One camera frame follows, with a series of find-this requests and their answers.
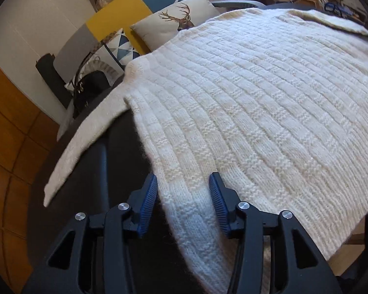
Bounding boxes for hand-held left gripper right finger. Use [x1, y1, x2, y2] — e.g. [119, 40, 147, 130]
[209, 171, 344, 294]

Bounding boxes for triangle pattern pillow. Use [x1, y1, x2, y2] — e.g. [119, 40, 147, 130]
[64, 27, 142, 91]

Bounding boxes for black handbag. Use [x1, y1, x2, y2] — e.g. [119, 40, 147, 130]
[72, 53, 111, 118]

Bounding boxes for deer print pillow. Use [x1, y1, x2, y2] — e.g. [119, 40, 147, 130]
[130, 0, 221, 51]

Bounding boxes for wooden wardrobe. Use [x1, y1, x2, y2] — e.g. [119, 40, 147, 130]
[0, 53, 60, 282]

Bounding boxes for blue wheel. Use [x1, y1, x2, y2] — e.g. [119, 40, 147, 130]
[323, 2, 353, 17]

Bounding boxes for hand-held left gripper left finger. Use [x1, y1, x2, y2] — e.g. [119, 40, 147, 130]
[21, 173, 158, 294]

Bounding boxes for patchwork sofa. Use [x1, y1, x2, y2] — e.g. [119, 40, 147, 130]
[35, 0, 267, 141]

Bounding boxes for white knitted sweater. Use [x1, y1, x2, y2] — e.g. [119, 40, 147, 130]
[43, 8, 368, 294]

